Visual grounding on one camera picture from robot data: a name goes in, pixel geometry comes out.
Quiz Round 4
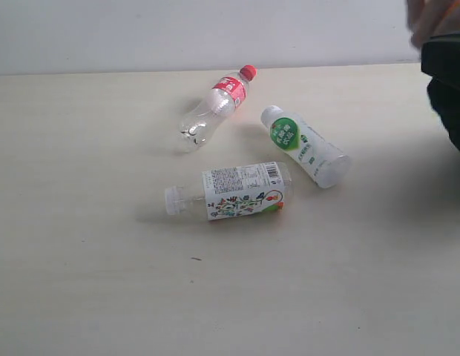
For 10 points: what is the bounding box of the black-sleeved forearm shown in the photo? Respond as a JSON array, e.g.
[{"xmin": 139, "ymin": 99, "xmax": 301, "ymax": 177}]
[{"xmin": 421, "ymin": 31, "xmax": 460, "ymax": 151}]

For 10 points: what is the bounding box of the white green-label drink bottle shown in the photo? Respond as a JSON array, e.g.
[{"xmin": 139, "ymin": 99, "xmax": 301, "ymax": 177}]
[{"xmin": 260, "ymin": 105, "xmax": 352, "ymax": 188}]

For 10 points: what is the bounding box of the person's open hand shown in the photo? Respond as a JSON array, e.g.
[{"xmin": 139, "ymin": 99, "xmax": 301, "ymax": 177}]
[{"xmin": 405, "ymin": 0, "xmax": 460, "ymax": 49}]

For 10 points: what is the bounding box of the clear red-label cola bottle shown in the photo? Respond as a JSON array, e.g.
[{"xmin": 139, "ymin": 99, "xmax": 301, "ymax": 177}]
[{"xmin": 177, "ymin": 65, "xmax": 257, "ymax": 153}]

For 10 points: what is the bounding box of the clear floral-label bottle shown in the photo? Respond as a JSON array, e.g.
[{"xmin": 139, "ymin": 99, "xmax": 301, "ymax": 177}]
[{"xmin": 164, "ymin": 162, "xmax": 293, "ymax": 221}]

